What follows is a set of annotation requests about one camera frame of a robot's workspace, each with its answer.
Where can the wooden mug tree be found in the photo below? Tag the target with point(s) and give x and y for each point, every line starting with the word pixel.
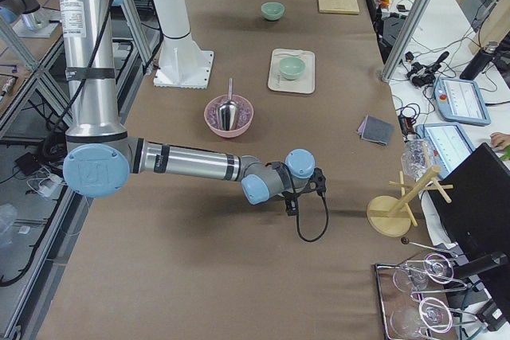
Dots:
pixel 392 216

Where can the green bowl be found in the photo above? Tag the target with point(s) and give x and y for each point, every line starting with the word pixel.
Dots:
pixel 272 11
pixel 291 68

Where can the pink bowl with ice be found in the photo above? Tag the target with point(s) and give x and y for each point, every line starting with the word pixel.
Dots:
pixel 244 120

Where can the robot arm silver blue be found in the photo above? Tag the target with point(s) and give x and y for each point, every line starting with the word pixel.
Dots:
pixel 11 10
pixel 101 155

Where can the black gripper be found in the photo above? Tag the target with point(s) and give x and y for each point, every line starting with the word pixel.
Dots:
pixel 291 205

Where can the green bowl on tray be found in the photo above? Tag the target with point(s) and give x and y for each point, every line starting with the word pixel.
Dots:
pixel 291 68

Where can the cream rabbit serving tray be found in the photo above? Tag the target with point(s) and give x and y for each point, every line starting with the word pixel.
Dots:
pixel 303 85

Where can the black power adapter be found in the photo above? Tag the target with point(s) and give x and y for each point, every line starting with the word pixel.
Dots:
pixel 406 124

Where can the clear plastic cup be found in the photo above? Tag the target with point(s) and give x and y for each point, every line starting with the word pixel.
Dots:
pixel 417 157

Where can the metal ice scoop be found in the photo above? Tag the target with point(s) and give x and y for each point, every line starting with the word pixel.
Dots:
pixel 228 111

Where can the wine glass upper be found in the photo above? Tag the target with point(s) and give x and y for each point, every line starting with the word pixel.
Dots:
pixel 414 275

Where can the wooden cutting board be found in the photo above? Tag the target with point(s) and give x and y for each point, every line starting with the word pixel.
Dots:
pixel 350 7

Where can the metal glass rack tray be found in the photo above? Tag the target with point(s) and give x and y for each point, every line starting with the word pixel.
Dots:
pixel 412 299

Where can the upper teach pendant tablet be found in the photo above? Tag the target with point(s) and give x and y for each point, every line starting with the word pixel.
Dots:
pixel 460 101

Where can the lower teach pendant tablet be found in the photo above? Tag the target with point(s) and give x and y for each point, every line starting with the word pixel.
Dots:
pixel 450 143

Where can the aluminium frame post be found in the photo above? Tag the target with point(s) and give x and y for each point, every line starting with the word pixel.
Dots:
pixel 403 38

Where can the wine glass lower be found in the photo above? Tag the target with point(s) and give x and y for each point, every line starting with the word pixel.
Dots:
pixel 427 320

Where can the black monitor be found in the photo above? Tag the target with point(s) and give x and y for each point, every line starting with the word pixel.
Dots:
pixel 477 218

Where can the teach pendant tablet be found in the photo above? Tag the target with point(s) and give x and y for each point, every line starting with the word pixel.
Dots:
pixel 460 101
pixel 450 143

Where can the white camera pillar base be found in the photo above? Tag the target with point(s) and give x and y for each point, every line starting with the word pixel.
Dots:
pixel 182 64

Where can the black water bottle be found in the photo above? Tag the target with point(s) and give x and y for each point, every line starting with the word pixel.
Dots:
pixel 480 61

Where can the grey purple cloth stack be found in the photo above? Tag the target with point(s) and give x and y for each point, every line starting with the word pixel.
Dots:
pixel 375 130

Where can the wine glass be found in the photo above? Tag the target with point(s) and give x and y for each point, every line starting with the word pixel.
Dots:
pixel 427 320
pixel 414 275

